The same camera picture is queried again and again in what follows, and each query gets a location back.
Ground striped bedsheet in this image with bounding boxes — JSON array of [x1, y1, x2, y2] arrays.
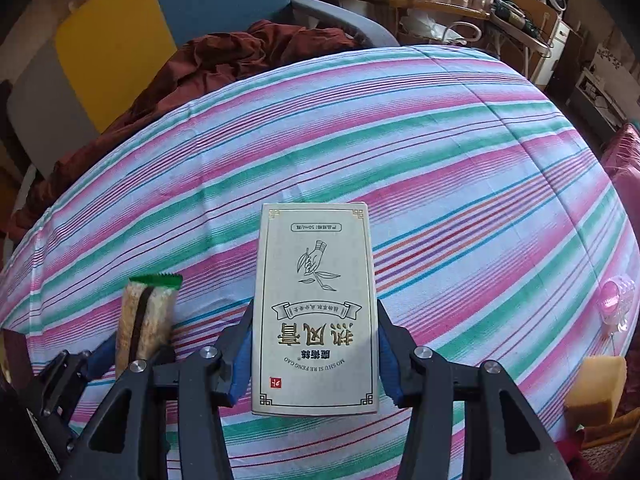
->
[[0, 45, 628, 480]]

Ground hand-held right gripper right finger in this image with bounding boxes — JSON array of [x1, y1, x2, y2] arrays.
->
[[376, 300, 573, 480]]

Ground red knitted cloth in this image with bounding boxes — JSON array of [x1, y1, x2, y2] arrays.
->
[[565, 405, 640, 480]]

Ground yellow sponge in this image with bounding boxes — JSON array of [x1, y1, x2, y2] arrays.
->
[[564, 356, 628, 431]]

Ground gold lined box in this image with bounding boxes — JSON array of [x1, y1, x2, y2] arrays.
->
[[0, 327, 36, 386]]

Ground brown cardboard box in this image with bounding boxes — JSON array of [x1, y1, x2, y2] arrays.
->
[[505, 0, 561, 41]]

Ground cream printed carton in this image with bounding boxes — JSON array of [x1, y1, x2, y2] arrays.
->
[[251, 202, 381, 417]]

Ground dark striped snack bar packet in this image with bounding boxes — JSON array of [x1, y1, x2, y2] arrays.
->
[[115, 274, 183, 378]]

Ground red-brown quilt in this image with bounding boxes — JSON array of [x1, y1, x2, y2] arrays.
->
[[7, 20, 363, 238]]

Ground white side cabinet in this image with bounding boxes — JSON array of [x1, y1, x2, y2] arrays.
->
[[530, 20, 572, 88]]

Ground white plastic bag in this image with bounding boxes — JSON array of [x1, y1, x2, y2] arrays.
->
[[400, 12, 481, 46]]

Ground grey yellow blue sofa chair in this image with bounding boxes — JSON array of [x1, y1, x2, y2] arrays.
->
[[5, 0, 401, 241]]

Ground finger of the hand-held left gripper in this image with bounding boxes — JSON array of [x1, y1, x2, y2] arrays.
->
[[150, 342, 177, 367], [30, 336, 122, 426]]

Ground white low shelf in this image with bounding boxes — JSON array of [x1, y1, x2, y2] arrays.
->
[[575, 40, 640, 131]]

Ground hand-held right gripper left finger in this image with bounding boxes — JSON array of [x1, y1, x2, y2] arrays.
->
[[70, 300, 258, 480]]

